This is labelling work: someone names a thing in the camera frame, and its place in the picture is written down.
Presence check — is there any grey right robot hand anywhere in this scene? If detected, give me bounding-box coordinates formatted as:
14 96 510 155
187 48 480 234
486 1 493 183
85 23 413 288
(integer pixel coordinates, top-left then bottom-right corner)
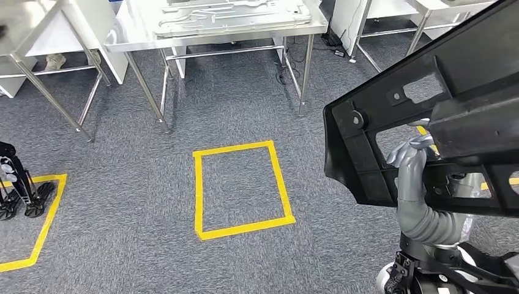
386 118 436 204

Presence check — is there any long black plastic frame part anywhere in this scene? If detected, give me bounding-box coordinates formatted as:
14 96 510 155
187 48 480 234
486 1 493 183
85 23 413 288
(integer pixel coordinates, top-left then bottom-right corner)
322 0 519 219

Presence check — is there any stainless steel workbench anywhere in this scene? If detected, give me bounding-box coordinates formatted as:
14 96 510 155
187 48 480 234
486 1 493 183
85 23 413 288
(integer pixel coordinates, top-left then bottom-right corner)
103 0 329 135

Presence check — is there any white side panel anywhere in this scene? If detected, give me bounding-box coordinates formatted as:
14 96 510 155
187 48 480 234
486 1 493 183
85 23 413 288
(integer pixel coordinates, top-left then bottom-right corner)
330 0 368 45

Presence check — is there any stainless steel table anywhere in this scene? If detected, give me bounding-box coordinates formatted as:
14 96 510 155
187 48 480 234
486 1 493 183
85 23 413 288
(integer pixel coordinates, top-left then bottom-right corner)
348 0 501 74
0 0 112 143

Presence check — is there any stamped silver metal panel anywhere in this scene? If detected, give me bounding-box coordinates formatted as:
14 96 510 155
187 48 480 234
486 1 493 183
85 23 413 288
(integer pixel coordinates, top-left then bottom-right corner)
154 0 313 38

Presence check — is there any white cabinet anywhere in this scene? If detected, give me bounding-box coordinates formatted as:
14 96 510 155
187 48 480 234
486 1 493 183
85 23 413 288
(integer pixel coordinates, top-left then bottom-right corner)
24 0 130 86

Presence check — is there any black floor cable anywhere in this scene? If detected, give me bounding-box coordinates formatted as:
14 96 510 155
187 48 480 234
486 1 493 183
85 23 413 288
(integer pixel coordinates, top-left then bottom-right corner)
275 36 311 87

